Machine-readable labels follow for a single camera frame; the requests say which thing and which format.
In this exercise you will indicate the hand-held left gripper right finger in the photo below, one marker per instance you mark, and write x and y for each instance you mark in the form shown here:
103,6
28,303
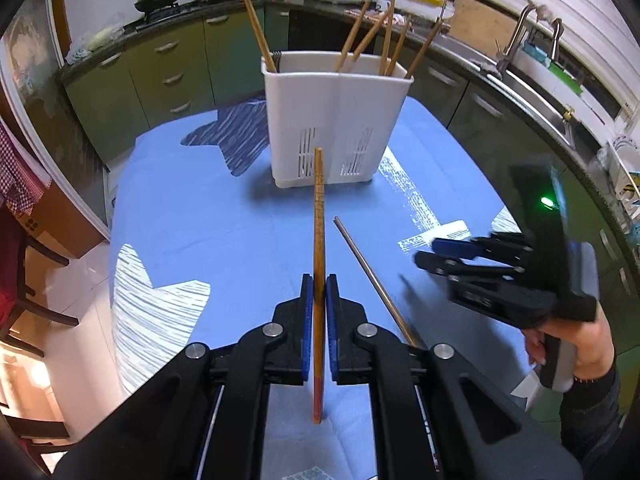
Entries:
331,320

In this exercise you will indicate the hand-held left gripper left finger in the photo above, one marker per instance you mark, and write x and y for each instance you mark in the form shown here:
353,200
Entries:
306,320

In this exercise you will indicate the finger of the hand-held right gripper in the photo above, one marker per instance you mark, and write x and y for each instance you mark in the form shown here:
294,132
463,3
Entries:
435,261
455,247

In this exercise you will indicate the metal chopstick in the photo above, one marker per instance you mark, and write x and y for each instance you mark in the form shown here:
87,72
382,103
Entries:
370,277

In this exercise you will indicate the reddish brown chopstick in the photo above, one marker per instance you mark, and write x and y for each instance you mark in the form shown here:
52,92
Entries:
319,220

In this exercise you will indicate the white plastic utensil holder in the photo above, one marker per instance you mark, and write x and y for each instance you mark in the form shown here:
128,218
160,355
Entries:
320,105

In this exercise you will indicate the bunch of wooden chopsticks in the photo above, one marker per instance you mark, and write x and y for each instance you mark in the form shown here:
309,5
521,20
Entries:
387,35

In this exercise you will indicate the person's right forearm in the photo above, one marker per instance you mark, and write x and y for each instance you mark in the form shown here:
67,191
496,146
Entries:
590,410

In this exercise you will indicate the person's right hand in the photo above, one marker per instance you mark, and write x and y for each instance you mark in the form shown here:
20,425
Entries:
595,350

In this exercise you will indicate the white dish rack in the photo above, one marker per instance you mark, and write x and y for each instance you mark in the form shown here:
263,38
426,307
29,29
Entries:
622,170

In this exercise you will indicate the steel sink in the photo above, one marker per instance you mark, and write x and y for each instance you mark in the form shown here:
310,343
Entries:
540,105

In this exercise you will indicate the green sink cabinet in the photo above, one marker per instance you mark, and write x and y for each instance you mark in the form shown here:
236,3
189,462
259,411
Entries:
490,110

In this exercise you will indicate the green scouring pad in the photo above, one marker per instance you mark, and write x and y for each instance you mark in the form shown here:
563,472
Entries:
565,77

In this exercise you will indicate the blue printed tablecloth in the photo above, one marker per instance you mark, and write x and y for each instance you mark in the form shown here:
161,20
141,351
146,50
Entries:
200,220

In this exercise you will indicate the small steel faucet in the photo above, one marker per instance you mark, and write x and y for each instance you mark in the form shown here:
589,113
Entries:
556,37

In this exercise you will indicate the tall steel faucet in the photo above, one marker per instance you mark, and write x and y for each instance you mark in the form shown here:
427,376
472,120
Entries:
512,40

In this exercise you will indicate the wooden cutting board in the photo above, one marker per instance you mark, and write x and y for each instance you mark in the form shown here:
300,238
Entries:
480,20

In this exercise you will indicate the cardboard box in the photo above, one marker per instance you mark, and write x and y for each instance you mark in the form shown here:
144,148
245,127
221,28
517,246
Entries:
55,225

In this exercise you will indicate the green cabinet with drawers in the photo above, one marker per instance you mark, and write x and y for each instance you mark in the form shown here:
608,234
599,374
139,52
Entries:
175,70

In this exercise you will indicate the dark wooden chair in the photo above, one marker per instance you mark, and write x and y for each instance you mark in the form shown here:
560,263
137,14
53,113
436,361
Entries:
35,430
15,260

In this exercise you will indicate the red checked cloth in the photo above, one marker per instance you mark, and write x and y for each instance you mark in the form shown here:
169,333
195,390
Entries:
20,175

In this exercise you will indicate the black gas stove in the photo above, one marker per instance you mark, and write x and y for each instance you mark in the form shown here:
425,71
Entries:
190,7

